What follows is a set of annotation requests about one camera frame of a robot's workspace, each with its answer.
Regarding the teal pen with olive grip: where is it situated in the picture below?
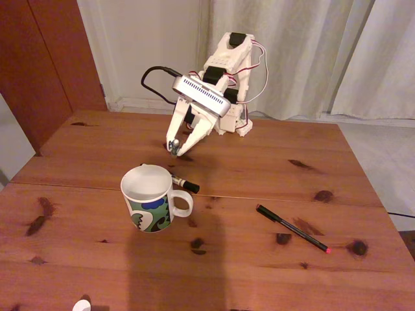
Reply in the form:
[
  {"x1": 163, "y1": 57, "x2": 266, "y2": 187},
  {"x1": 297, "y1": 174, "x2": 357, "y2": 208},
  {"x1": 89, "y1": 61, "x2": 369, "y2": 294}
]
[{"x1": 167, "y1": 138, "x2": 181, "y2": 158}]

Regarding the black fineliner with red end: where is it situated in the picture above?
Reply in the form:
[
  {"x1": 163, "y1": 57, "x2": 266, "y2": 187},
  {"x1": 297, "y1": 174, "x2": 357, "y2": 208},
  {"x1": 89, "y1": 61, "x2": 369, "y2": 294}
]
[{"x1": 255, "y1": 203, "x2": 331, "y2": 255}]

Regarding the black and white marker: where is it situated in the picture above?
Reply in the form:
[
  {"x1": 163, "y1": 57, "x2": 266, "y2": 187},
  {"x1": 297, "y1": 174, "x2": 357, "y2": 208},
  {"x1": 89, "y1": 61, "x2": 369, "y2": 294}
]
[{"x1": 139, "y1": 163, "x2": 200, "y2": 194}]

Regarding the white mug green blue pattern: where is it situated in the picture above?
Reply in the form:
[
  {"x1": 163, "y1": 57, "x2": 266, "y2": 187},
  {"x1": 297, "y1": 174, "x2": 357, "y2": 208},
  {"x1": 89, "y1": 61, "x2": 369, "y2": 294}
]
[{"x1": 120, "y1": 164, "x2": 195, "y2": 233}]

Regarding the wide white curtain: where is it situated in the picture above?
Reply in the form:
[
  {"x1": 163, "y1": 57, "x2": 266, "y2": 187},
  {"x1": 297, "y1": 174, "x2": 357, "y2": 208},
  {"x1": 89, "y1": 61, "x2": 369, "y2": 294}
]
[{"x1": 194, "y1": 0, "x2": 379, "y2": 121}]

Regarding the brown wooden cabinet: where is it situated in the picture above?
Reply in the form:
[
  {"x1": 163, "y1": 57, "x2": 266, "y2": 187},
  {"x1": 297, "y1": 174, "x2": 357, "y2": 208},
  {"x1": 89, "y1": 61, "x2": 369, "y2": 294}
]
[{"x1": 0, "y1": 0, "x2": 108, "y2": 158}]

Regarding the narrow white curtain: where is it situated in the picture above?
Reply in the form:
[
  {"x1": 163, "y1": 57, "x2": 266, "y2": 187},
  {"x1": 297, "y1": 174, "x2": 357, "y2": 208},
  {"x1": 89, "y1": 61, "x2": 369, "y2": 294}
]
[{"x1": 330, "y1": 0, "x2": 415, "y2": 122}]

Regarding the silver camera box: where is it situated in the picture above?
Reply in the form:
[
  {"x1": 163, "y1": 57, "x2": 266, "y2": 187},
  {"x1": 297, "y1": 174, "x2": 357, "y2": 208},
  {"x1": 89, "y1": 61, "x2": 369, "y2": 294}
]
[{"x1": 171, "y1": 75, "x2": 232, "y2": 119}]

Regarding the black camera cable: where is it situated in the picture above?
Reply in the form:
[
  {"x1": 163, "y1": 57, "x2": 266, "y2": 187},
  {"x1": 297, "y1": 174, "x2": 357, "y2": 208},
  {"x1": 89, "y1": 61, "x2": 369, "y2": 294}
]
[{"x1": 141, "y1": 65, "x2": 183, "y2": 106}]

